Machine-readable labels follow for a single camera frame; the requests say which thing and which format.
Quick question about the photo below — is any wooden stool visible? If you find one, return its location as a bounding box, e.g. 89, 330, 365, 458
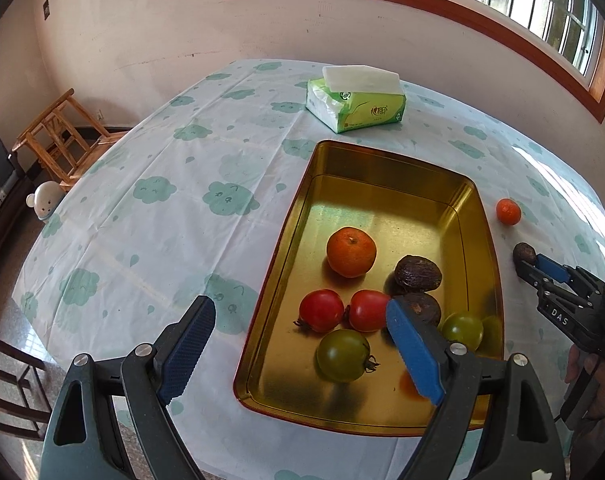
11, 88, 130, 192

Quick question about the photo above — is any white round toy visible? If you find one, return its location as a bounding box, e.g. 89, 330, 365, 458
26, 181, 64, 222

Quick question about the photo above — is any dark chair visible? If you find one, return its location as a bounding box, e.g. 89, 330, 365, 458
0, 330, 53, 442

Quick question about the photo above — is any person's right forearm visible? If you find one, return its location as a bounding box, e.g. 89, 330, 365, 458
565, 417, 605, 480

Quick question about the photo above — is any large dark wrinkled passion fruit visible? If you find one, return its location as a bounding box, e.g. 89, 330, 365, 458
403, 291, 442, 328
394, 255, 443, 292

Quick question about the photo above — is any green tissue pack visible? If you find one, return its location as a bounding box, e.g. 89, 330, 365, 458
305, 65, 407, 134

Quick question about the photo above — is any red tomato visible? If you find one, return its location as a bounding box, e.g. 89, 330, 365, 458
293, 289, 345, 334
345, 289, 392, 333

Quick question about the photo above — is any green tomato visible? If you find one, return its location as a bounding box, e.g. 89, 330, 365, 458
316, 329, 381, 383
439, 311, 485, 352

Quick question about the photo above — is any red and gold tin box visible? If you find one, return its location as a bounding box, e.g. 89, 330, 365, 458
233, 140, 505, 439

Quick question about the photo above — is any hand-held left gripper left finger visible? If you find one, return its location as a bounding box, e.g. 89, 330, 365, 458
40, 295, 217, 480

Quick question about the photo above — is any small dark wrinkled passion fruit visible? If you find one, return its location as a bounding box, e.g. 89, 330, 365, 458
513, 242, 538, 267

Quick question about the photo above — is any cloud print tablecloth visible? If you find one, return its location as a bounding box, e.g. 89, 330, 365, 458
12, 58, 605, 480

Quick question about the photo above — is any small tangerine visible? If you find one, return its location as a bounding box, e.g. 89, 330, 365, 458
496, 198, 522, 225

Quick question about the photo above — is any large orange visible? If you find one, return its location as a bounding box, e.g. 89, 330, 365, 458
327, 227, 377, 279

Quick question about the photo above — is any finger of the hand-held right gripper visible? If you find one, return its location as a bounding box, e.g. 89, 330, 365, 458
513, 260, 603, 311
537, 255, 605, 301

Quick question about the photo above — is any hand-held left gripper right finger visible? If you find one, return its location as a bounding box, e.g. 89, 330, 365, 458
385, 297, 567, 480

